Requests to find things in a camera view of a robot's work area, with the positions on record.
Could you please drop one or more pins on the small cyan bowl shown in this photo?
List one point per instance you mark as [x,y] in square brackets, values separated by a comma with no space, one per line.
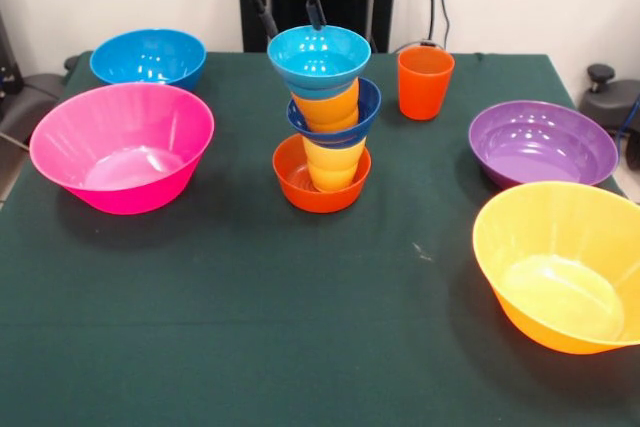
[320,54]

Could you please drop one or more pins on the orange cup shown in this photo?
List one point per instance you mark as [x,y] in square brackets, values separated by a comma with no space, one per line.
[327,112]

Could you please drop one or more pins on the small dark blue bowl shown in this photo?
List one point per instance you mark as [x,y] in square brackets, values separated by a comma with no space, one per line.
[335,138]

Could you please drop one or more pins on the yellow cup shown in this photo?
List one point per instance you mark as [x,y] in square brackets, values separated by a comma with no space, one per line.
[332,164]

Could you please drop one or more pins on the small red bowl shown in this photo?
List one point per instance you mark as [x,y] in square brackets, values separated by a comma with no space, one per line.
[325,199]

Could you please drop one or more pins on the medium sky blue bowl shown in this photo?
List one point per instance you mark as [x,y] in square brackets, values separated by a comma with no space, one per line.
[150,54]

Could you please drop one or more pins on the red cup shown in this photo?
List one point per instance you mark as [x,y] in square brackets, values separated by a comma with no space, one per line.
[425,92]

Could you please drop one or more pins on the large pink bowl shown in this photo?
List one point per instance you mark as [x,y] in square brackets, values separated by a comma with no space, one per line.
[120,147]

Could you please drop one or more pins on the black stand foot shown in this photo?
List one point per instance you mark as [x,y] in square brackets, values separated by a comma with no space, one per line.
[610,102]
[30,97]

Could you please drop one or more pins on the purple bowl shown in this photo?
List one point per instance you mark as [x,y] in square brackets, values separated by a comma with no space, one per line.
[540,147]

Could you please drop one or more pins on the dark green tablecloth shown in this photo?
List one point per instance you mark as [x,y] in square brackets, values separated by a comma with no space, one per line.
[320,322]

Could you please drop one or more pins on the large yellow bowl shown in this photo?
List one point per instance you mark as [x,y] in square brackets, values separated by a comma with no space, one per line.
[560,272]

